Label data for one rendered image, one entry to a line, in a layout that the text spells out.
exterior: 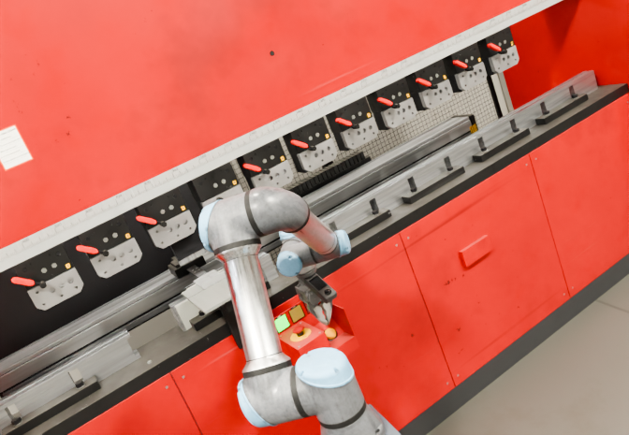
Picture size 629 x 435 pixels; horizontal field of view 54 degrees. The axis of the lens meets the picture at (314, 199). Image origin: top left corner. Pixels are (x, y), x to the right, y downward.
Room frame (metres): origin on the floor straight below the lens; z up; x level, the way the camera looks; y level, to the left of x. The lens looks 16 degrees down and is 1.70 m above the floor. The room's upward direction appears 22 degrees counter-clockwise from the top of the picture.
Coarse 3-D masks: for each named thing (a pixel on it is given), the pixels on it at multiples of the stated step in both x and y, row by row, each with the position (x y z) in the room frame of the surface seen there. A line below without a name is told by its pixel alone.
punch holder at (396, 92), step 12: (396, 84) 2.40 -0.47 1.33; (372, 96) 2.40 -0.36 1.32; (384, 96) 2.37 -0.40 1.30; (396, 96) 2.39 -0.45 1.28; (372, 108) 2.42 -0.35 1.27; (384, 108) 2.37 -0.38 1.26; (408, 108) 2.42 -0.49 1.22; (384, 120) 2.37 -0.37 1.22; (396, 120) 2.38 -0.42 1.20; (408, 120) 2.40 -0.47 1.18
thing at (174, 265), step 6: (198, 258) 2.23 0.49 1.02; (174, 264) 2.22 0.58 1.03; (186, 264) 2.21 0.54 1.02; (192, 264) 2.21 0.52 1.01; (198, 264) 2.22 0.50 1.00; (204, 264) 2.23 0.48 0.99; (174, 270) 2.19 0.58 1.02; (180, 270) 2.19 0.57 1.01; (186, 270) 2.20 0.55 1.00; (192, 270) 2.16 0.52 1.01; (198, 270) 2.13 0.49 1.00; (204, 270) 2.11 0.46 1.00; (180, 276) 2.19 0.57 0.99; (198, 276) 2.07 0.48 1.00
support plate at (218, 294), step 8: (224, 272) 2.02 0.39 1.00; (224, 280) 1.95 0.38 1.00; (192, 288) 1.99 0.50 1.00; (200, 288) 1.96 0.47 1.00; (208, 288) 1.93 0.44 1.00; (216, 288) 1.90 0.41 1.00; (224, 288) 1.87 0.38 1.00; (184, 296) 1.95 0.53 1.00; (200, 296) 1.89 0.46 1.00; (208, 296) 1.86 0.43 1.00; (216, 296) 1.83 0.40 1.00; (224, 296) 1.81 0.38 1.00; (200, 304) 1.82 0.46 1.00; (208, 304) 1.79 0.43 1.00; (216, 304) 1.77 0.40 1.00; (208, 312) 1.75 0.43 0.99
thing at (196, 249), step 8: (184, 240) 2.03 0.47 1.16; (192, 240) 2.04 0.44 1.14; (200, 240) 2.05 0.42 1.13; (176, 248) 2.02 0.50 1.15; (184, 248) 2.03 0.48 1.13; (192, 248) 2.04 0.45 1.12; (200, 248) 2.05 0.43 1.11; (176, 256) 2.01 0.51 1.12; (184, 256) 2.02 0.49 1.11; (192, 256) 2.04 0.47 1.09
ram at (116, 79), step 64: (0, 0) 1.93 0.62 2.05; (64, 0) 2.00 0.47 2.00; (128, 0) 2.07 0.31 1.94; (192, 0) 2.14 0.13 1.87; (256, 0) 2.23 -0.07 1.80; (320, 0) 2.33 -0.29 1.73; (384, 0) 2.43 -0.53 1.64; (448, 0) 2.55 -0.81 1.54; (512, 0) 2.68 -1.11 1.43; (0, 64) 1.90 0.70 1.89; (64, 64) 1.96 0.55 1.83; (128, 64) 2.03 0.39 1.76; (192, 64) 2.11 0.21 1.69; (256, 64) 2.20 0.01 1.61; (320, 64) 2.29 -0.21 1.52; (384, 64) 2.39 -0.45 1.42; (0, 128) 1.87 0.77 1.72; (64, 128) 1.93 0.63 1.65; (128, 128) 2.00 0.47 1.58; (192, 128) 2.07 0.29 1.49; (256, 128) 2.16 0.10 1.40; (0, 192) 1.83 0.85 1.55; (64, 192) 1.90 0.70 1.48
